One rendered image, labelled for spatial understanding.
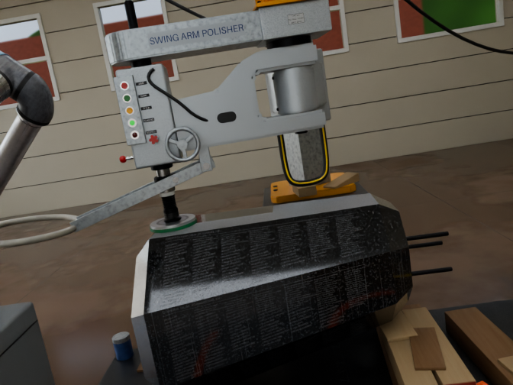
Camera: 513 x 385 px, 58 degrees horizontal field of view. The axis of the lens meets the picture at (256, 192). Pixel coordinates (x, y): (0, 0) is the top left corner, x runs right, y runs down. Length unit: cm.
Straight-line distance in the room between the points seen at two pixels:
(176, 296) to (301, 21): 124
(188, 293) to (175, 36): 105
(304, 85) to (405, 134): 645
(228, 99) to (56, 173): 716
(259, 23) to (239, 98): 32
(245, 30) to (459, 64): 692
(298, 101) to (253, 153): 610
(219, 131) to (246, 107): 16
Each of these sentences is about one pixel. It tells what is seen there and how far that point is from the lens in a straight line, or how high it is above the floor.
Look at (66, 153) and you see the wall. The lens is 888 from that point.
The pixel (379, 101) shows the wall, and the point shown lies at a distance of 832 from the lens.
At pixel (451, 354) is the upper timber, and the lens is 206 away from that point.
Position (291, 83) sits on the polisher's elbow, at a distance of 208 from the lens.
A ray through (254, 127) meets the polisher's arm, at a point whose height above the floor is 122.
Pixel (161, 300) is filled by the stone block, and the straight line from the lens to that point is 192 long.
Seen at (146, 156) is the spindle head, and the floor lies 117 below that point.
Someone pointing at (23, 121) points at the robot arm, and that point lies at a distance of 181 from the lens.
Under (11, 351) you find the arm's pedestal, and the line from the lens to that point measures 148.
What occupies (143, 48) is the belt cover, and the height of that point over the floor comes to 161.
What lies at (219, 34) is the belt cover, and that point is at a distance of 205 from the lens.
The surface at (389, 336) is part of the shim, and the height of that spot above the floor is 26.
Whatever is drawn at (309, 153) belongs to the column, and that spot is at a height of 98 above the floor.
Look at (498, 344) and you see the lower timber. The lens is 238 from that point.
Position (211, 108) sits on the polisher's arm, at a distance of 203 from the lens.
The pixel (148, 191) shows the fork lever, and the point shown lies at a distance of 212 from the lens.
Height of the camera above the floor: 133
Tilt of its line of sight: 11 degrees down
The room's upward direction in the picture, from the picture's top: 9 degrees counter-clockwise
